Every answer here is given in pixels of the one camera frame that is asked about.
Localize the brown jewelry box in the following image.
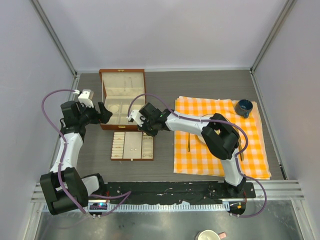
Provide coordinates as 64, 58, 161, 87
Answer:
99, 68, 146, 131

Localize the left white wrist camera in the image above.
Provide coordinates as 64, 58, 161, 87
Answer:
73, 89, 95, 108

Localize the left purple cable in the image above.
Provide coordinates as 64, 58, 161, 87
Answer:
41, 89, 132, 217

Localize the brown jewelry tray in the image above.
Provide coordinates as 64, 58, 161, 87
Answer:
110, 131, 154, 162

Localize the dark blue bowl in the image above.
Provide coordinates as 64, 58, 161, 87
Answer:
234, 99, 253, 119

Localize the white cable duct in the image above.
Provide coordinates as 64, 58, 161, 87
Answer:
84, 201, 230, 213

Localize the bird pattern plate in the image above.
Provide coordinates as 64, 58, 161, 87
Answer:
196, 114, 242, 149

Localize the white pink mug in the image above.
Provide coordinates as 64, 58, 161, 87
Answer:
194, 229, 227, 240

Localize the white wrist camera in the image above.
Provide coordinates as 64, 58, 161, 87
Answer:
73, 89, 95, 108
127, 110, 146, 127

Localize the yellow checkered cloth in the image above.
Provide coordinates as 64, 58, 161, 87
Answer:
173, 96, 272, 180

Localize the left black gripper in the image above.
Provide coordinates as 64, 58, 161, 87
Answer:
77, 101, 112, 126

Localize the gold fork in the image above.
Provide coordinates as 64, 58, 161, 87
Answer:
187, 133, 191, 153

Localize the gold knife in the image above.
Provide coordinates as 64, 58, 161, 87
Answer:
238, 138, 244, 162

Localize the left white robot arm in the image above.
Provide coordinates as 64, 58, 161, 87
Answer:
39, 100, 113, 215

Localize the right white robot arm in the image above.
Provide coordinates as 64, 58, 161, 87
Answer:
128, 102, 246, 198

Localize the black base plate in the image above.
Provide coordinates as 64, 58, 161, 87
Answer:
98, 181, 256, 205

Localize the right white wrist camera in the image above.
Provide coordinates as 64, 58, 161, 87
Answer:
127, 110, 146, 127

